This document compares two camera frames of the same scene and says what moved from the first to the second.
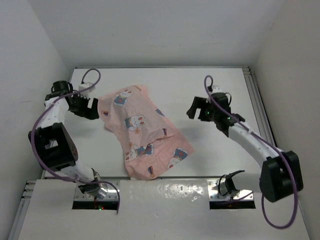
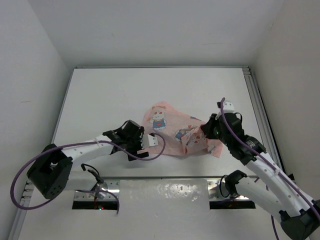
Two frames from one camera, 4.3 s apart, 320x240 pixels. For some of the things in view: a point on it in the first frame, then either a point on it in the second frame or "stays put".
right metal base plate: x=213 y=193 stays put
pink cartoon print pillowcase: x=152 y=145 → x=178 y=133
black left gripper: x=91 y=113 → x=139 y=135
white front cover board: x=152 y=209 stays put
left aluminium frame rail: x=17 y=223 stays put
